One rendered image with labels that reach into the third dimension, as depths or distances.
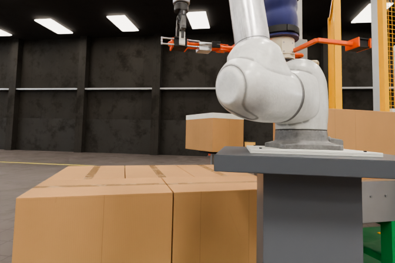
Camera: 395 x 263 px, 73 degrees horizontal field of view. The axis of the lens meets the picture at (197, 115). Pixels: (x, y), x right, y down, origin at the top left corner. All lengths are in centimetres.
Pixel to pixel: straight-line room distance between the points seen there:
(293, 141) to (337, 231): 25
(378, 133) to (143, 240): 136
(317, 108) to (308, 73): 11
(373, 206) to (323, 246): 75
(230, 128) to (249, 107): 219
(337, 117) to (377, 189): 39
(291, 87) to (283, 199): 30
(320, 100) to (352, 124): 84
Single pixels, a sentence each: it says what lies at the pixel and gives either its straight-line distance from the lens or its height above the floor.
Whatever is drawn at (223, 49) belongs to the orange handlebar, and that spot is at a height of 126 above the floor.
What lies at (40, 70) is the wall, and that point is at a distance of 1287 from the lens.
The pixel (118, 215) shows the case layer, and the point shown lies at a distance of 121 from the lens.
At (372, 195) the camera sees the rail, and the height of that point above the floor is 53.
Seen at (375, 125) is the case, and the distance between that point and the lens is 179.
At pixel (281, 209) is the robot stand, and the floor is 60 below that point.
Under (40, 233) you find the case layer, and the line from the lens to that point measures 126.
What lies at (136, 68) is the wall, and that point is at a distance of 1080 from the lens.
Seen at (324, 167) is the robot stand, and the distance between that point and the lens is 67.
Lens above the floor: 80
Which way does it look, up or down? 4 degrees up
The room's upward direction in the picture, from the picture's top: 1 degrees clockwise
